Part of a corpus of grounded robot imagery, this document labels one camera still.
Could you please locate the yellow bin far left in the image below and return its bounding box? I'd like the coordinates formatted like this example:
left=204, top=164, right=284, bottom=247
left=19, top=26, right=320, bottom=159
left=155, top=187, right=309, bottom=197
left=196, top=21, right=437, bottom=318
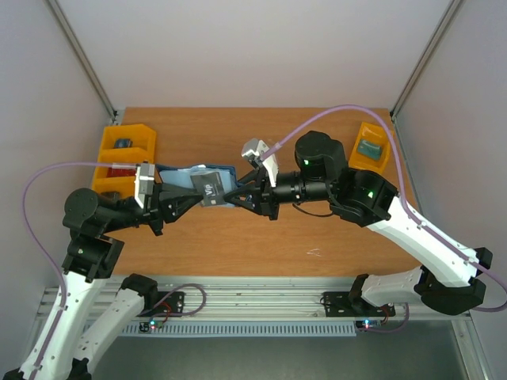
left=99, top=123, right=158, bottom=156

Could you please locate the dark card in bin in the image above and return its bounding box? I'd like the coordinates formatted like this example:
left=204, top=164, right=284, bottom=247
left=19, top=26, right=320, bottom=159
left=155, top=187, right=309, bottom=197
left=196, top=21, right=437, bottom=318
left=101, top=191, right=120, bottom=200

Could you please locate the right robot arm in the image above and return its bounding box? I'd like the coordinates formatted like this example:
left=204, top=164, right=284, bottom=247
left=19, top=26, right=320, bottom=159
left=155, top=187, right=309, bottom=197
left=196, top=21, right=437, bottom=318
left=224, top=131, right=492, bottom=315

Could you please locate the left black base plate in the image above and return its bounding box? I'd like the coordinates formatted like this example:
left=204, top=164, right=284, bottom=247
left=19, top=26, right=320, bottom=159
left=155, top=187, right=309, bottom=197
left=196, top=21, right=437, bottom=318
left=139, top=291, right=185, bottom=317

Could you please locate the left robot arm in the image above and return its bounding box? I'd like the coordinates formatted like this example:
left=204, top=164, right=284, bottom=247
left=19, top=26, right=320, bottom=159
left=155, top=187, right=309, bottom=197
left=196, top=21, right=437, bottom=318
left=3, top=184, right=203, bottom=379

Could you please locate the controller board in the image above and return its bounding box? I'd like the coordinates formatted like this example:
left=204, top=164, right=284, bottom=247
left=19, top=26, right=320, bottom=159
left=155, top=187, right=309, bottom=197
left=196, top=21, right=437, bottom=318
left=356, top=319, right=383, bottom=330
left=138, top=320, right=164, bottom=333

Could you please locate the yellow bin near left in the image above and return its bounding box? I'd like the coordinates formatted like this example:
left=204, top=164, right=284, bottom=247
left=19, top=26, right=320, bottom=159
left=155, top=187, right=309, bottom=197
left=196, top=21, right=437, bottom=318
left=91, top=176, right=135, bottom=198

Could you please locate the yellow bin middle left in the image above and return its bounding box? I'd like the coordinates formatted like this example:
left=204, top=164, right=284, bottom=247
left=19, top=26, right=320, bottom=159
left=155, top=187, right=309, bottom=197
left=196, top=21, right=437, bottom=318
left=93, top=147, right=154, bottom=181

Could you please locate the right controller board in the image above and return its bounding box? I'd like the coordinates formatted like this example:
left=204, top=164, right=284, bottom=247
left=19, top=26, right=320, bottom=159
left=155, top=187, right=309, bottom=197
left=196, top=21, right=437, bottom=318
left=356, top=319, right=383, bottom=330

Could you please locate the grey slotted cable duct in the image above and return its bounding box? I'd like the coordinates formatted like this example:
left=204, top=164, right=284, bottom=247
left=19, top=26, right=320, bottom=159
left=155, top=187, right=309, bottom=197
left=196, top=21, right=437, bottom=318
left=120, top=321, right=356, bottom=338

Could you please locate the black VIP credit card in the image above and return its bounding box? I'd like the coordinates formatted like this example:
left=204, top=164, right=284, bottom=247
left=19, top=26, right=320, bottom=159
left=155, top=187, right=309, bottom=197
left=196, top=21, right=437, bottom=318
left=190, top=171, right=226, bottom=207

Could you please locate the blue card holder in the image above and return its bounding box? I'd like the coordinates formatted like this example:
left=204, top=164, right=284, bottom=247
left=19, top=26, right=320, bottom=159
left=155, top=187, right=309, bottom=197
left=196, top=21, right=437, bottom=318
left=155, top=164, right=240, bottom=207

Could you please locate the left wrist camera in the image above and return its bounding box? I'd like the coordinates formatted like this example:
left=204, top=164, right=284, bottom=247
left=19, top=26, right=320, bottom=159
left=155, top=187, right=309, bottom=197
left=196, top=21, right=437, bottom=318
left=134, top=162, right=155, bottom=209

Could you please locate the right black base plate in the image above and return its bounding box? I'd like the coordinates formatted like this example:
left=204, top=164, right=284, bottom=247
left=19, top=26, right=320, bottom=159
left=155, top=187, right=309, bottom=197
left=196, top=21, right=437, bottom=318
left=320, top=291, right=396, bottom=317

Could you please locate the blue card in bin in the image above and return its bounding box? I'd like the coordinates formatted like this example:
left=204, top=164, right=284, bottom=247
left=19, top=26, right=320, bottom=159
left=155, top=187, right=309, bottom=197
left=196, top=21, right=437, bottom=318
left=113, top=139, right=132, bottom=149

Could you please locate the teal card in bin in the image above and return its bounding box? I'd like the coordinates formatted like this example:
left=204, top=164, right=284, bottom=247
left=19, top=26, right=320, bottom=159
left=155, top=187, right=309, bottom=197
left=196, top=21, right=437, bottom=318
left=356, top=139, right=383, bottom=162

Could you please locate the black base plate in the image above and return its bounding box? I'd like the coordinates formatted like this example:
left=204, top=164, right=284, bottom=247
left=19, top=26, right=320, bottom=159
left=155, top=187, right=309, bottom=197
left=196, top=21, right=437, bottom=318
left=320, top=291, right=396, bottom=317
left=139, top=291, right=185, bottom=317

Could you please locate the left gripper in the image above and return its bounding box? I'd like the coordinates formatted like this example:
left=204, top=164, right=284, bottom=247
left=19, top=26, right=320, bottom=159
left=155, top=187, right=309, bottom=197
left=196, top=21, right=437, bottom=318
left=102, top=178, right=204, bottom=234

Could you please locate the yellow bin right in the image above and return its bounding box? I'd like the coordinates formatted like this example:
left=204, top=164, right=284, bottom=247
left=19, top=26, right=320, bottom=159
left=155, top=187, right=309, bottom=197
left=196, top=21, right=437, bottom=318
left=348, top=122, right=391, bottom=175

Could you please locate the left controller board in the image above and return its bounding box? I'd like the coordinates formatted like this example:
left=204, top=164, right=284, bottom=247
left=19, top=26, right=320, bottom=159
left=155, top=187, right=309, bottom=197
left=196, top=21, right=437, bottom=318
left=138, top=320, right=164, bottom=333

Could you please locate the red card in bin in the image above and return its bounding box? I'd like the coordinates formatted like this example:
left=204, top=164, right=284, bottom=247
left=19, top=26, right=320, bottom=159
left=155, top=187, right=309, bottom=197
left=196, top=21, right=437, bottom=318
left=106, top=167, right=136, bottom=178

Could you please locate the yellow bin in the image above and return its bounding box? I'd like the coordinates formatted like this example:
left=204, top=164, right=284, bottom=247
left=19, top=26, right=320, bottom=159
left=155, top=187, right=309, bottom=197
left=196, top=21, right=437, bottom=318
left=93, top=147, right=154, bottom=181
left=91, top=176, right=135, bottom=198
left=348, top=122, right=391, bottom=175
left=99, top=123, right=158, bottom=156

